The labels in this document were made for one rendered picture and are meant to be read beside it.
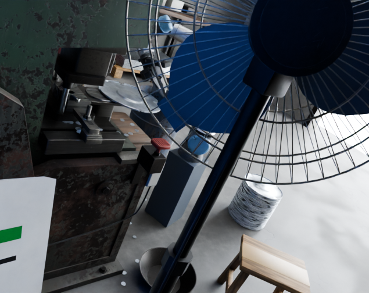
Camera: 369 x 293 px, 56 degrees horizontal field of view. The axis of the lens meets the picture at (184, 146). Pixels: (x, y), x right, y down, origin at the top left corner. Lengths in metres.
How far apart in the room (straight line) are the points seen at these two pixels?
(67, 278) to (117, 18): 1.11
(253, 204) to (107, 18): 1.67
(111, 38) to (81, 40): 0.10
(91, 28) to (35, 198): 0.58
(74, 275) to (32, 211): 0.51
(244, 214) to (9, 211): 1.63
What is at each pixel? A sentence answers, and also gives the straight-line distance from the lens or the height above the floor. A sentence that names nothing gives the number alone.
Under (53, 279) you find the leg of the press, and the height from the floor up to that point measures 0.03.
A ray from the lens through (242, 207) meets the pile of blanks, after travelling 2.48.
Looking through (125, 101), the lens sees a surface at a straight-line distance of 1.49.
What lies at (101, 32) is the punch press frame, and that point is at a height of 1.08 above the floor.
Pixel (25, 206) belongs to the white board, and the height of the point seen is 0.49.
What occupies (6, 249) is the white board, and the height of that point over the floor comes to 0.34.
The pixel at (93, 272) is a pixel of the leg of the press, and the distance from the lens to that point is 1.75.
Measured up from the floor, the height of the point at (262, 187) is 0.29.
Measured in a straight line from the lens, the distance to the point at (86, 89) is 1.49.
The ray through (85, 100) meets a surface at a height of 0.78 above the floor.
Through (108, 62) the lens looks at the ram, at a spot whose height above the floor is 0.95.
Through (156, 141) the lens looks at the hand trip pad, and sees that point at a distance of 1.31.
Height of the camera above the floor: 1.32
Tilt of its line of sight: 24 degrees down
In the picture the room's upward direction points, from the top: 24 degrees clockwise
